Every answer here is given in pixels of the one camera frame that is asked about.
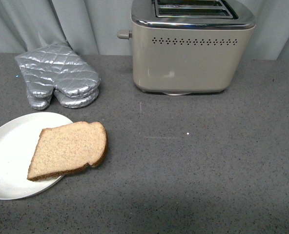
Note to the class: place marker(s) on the grey curtain backdrop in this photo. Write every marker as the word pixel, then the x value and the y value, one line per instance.
pixel 91 26

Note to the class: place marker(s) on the silver quilted oven mitt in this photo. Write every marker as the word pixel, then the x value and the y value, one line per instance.
pixel 57 67
pixel 65 101

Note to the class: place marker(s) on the beige two-slot toaster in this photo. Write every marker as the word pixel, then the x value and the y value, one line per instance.
pixel 181 47

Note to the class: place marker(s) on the silver quilted oven mitt bottom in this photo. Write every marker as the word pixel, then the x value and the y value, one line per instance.
pixel 65 101

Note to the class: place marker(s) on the silver quilted oven mitt top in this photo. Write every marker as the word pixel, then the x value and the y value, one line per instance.
pixel 57 67

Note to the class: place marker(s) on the white round plate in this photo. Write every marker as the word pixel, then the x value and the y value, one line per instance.
pixel 18 140

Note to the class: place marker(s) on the brown bread slice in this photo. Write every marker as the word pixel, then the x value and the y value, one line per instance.
pixel 68 149

